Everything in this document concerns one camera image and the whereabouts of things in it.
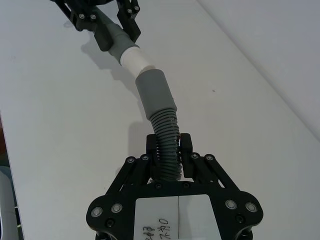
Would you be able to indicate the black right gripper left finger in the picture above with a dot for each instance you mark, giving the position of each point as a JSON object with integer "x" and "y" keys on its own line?
{"x": 136, "y": 172}

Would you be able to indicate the white table cloth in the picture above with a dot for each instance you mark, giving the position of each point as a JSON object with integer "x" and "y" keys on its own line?
{"x": 62, "y": 112}

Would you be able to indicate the grey pipe with white end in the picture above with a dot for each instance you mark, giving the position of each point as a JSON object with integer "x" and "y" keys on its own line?
{"x": 122, "y": 42}

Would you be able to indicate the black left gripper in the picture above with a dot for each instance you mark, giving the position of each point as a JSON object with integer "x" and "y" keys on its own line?
{"x": 87, "y": 2}

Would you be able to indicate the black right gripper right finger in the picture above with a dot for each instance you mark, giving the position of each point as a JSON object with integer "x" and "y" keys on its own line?
{"x": 200, "y": 170}

